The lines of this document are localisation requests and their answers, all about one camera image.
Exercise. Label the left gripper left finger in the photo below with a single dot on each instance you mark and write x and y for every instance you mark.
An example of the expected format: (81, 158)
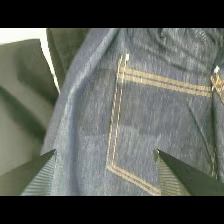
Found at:
(30, 181)

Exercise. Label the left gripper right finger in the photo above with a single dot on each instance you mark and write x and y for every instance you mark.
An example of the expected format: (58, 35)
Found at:
(186, 181)

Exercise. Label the blue jeans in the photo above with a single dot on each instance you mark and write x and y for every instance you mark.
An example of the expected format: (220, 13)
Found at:
(143, 133)

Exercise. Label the dark green garment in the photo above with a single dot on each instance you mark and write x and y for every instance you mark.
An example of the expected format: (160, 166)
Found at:
(23, 73)

